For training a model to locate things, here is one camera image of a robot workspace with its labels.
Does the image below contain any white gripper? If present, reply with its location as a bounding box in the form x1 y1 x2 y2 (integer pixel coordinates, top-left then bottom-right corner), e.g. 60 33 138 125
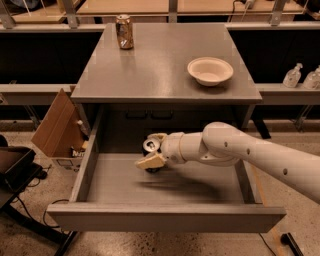
135 132 185 169

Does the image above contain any brown soda can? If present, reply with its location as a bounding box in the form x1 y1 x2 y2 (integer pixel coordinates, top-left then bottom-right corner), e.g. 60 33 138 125
116 14 134 50

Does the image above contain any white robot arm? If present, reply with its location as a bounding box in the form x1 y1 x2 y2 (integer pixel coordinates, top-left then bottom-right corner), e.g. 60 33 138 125
136 122 320 203

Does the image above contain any black equipment on left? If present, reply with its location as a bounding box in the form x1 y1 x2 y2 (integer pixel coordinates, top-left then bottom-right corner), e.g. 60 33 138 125
0 135 37 207

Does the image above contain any grey cabinet counter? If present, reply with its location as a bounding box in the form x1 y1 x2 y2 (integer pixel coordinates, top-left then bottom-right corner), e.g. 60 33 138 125
70 22 263 139

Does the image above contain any white paper bowl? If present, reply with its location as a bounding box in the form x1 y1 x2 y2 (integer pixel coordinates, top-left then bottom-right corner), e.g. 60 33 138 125
187 57 234 87

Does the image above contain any blue pepsi can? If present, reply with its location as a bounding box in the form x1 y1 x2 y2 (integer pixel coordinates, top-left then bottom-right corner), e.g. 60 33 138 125
142 138 161 173

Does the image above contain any brown cardboard box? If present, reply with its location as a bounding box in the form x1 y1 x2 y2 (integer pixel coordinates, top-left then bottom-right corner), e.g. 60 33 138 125
31 89 89 171

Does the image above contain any black floor cable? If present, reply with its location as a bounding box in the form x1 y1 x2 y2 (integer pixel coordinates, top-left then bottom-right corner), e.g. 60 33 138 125
13 196 70 231

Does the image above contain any open grey top drawer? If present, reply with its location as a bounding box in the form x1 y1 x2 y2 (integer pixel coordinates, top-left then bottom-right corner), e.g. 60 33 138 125
48 107 286 233

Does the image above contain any clear sanitizer bottle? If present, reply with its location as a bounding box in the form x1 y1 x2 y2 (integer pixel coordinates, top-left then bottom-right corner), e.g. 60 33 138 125
302 65 320 90
283 63 303 88

